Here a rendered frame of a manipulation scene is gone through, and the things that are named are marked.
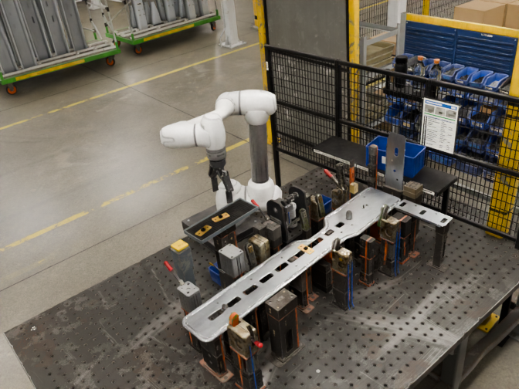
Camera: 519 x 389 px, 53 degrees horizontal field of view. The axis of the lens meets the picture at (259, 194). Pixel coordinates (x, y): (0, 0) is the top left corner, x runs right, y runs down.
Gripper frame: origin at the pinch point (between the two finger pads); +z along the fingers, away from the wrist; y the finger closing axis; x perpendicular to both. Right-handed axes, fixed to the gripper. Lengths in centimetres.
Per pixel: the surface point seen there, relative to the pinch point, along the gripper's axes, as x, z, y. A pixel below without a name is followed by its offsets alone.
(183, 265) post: -29.6, 22.4, 9.0
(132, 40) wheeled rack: 207, 107, -682
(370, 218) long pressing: 68, 29, 31
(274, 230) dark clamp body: 18.2, 21.7, 14.9
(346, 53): 202, 11, -138
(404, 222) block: 80, 31, 42
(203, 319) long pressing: -36, 29, 39
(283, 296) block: -3, 26, 52
